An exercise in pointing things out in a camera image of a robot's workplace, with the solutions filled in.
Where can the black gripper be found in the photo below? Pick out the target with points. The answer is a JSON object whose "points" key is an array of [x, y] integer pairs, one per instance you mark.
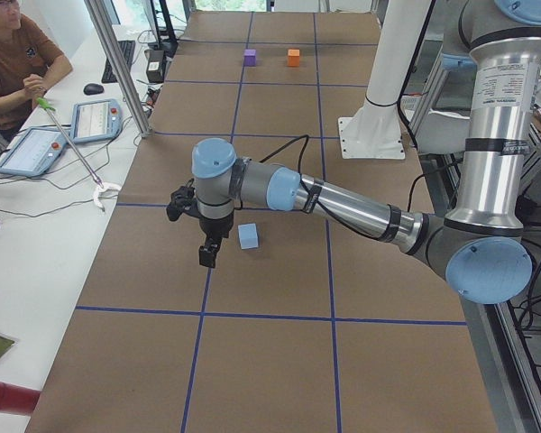
{"points": [[214, 225]]}

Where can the light blue foam block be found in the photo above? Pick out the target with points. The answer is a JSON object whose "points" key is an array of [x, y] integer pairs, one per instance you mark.
{"points": [[248, 236]]}

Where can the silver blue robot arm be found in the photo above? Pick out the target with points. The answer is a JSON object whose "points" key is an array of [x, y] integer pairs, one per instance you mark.
{"points": [[476, 246]]}

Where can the purple foam block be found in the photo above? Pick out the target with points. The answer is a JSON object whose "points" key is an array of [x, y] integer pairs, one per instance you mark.
{"points": [[250, 57]]}

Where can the orange foam block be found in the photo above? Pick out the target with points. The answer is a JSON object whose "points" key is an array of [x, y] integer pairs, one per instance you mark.
{"points": [[293, 58]]}

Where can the far blue teach pendant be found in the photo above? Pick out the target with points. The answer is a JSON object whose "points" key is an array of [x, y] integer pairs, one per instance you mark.
{"points": [[96, 121]]}

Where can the blue teach pendant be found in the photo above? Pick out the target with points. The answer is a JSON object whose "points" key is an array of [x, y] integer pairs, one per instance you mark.
{"points": [[33, 153], [96, 121]]}

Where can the black power adapter box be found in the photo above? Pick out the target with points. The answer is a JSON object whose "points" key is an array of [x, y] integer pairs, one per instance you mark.
{"points": [[156, 66]]}

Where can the near blue teach pendant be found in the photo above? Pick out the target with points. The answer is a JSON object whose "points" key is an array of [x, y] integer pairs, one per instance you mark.
{"points": [[33, 153]]}

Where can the black computer mouse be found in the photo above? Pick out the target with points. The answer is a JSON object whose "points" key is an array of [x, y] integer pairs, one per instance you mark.
{"points": [[91, 89]]}

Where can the red cylinder bottle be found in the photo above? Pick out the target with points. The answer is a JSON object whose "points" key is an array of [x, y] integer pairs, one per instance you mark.
{"points": [[17, 400]]}

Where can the person in brown shirt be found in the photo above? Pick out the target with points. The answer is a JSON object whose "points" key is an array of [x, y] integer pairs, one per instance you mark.
{"points": [[30, 65]]}

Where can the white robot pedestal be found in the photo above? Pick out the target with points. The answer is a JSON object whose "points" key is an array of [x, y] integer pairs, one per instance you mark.
{"points": [[374, 130]]}

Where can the green handled reacher grabber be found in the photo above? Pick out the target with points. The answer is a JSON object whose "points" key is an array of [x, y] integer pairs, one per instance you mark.
{"points": [[101, 186]]}

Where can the aluminium frame post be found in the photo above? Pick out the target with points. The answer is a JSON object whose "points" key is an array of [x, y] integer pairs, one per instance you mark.
{"points": [[104, 29]]}

